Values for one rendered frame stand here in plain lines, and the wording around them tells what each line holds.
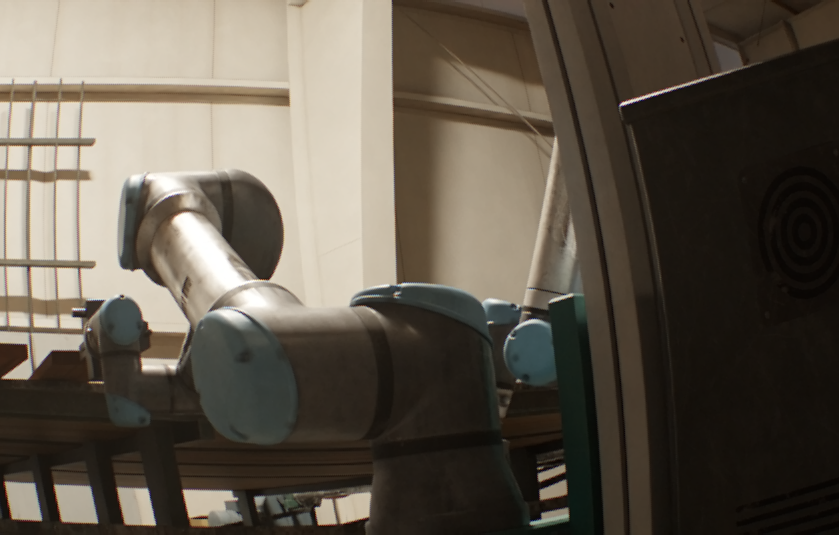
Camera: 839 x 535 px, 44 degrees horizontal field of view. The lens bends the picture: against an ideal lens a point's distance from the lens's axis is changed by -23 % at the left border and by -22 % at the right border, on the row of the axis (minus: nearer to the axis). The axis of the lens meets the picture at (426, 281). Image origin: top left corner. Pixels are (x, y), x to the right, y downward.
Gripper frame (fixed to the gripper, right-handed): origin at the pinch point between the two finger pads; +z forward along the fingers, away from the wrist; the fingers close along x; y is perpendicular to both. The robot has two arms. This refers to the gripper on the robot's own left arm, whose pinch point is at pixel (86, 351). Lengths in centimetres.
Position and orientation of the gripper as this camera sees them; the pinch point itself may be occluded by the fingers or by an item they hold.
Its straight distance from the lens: 204.2
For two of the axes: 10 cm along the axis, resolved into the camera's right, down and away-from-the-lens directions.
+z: -4.9, 2.3, 8.4
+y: -8.6, 0.2, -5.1
